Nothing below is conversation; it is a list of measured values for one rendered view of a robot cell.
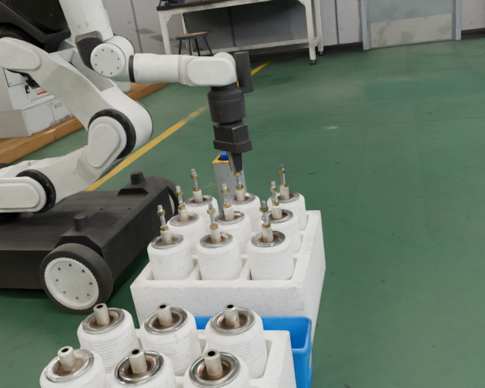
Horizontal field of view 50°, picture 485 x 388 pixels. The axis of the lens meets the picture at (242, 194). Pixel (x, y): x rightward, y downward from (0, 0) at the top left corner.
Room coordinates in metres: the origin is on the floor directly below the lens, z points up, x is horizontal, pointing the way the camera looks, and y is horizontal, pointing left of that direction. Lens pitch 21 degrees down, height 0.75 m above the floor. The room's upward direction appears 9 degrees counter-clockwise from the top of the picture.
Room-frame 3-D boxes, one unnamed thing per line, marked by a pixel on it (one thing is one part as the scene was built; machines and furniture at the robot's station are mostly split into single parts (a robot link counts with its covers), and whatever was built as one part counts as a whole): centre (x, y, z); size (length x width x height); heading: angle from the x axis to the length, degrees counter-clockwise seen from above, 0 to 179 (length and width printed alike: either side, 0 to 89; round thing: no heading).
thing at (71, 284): (1.26, 0.48, 0.10); 0.20 x 0.05 x 0.20; 72
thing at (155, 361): (0.65, 0.19, 0.25); 0.08 x 0.08 x 0.01
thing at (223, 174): (1.47, 0.03, 0.16); 0.07 x 0.07 x 0.31; 74
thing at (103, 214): (1.59, 0.63, 0.19); 0.64 x 0.52 x 0.33; 72
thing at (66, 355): (0.68, 0.31, 0.26); 0.02 x 0.02 x 0.03
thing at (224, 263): (1.05, 0.07, 0.16); 0.10 x 0.10 x 0.18
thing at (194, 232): (1.20, 0.15, 0.16); 0.10 x 0.10 x 0.18
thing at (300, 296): (1.17, 0.04, 0.09); 0.39 x 0.39 x 0.18; 74
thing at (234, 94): (1.29, -0.01, 0.57); 0.11 x 0.11 x 0.11; 86
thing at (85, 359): (0.68, 0.31, 0.25); 0.08 x 0.08 x 0.01
